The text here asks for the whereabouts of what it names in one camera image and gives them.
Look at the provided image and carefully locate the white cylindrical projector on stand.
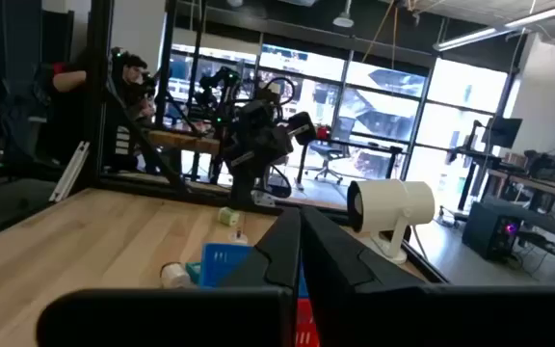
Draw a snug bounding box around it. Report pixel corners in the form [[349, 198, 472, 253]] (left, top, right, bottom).
[[346, 178, 436, 265]]

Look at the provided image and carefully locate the white wall charger cube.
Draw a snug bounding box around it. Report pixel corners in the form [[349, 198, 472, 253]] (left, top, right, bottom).
[[160, 262, 195, 290]]

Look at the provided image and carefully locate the white aluminium bar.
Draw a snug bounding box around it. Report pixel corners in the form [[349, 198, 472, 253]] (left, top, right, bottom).
[[48, 140, 91, 203]]

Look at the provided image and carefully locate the grey office chair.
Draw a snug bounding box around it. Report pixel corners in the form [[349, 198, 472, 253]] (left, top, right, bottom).
[[304, 117, 356, 187]]

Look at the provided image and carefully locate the white pendant lamp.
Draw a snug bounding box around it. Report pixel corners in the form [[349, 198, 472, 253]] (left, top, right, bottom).
[[332, 0, 356, 29]]

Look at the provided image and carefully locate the large window wall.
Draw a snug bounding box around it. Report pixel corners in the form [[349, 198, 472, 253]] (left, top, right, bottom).
[[166, 28, 510, 203]]

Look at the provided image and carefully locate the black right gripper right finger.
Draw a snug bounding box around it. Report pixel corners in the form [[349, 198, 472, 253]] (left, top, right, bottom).
[[301, 205, 555, 347]]

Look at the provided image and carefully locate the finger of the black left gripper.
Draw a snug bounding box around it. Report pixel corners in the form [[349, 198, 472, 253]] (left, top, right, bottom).
[[286, 111, 318, 147], [223, 144, 255, 170]]

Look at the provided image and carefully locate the wooden background table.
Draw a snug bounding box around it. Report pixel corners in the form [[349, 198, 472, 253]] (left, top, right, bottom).
[[147, 128, 221, 155]]

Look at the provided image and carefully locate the red plastic basket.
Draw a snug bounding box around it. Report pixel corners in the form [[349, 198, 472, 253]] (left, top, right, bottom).
[[294, 297, 322, 347]]

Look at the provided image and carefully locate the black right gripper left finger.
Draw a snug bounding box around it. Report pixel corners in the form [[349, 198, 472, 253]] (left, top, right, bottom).
[[36, 206, 304, 347]]

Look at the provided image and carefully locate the wooden desk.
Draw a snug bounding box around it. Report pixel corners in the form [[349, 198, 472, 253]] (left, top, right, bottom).
[[487, 166, 555, 227]]

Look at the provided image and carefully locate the black aluminium rig frame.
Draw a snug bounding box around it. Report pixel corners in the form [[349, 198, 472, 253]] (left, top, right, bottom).
[[0, 0, 452, 285]]

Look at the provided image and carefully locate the long ceiling tube light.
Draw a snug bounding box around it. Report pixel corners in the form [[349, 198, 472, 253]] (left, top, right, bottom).
[[432, 0, 555, 53]]

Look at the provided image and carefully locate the green charger cube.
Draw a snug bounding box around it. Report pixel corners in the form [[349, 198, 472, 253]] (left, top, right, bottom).
[[218, 206, 241, 228]]

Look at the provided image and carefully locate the white base bracket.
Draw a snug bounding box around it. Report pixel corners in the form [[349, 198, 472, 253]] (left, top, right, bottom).
[[251, 190, 277, 208]]

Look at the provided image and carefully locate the teal flat box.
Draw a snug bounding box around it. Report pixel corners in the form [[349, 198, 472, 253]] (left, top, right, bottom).
[[185, 261, 202, 285]]

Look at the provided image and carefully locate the black monitor on arm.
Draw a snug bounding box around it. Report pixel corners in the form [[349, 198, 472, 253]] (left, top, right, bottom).
[[482, 115, 524, 150]]

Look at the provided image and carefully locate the black computer tower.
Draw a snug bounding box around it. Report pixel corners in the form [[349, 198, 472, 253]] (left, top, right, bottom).
[[461, 200, 519, 262]]

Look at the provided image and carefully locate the black standing desk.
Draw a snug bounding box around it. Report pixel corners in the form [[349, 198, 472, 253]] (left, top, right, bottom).
[[445, 120, 500, 213]]

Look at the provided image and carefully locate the blue white carton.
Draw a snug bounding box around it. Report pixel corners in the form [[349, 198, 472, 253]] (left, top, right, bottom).
[[227, 214, 250, 245]]

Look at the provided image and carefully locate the white projector cable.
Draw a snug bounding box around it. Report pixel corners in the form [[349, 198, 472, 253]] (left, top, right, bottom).
[[410, 225, 434, 262]]

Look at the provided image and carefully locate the blue plastic basket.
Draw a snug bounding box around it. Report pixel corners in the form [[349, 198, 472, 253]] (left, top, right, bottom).
[[198, 242, 309, 299]]

